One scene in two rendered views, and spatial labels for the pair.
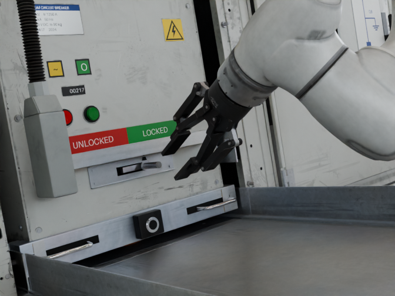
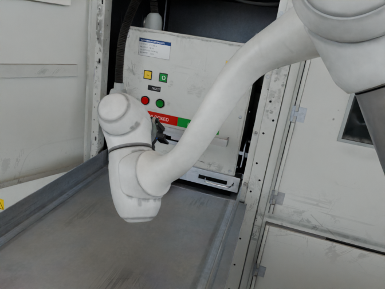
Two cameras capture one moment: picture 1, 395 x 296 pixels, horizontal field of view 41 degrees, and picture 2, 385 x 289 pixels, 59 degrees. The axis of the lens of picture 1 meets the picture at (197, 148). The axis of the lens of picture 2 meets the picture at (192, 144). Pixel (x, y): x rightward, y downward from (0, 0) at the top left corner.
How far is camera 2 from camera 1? 1.02 m
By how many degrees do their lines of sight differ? 54
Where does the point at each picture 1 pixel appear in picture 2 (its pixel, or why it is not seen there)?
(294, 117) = (306, 161)
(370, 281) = (92, 261)
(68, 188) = not seen: hidden behind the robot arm
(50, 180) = not seen: hidden behind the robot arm
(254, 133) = (263, 156)
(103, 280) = (59, 180)
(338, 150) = (348, 204)
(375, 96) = (113, 182)
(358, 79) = (113, 167)
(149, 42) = (210, 73)
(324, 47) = (110, 139)
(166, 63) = not seen: hidden behind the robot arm
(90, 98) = (162, 95)
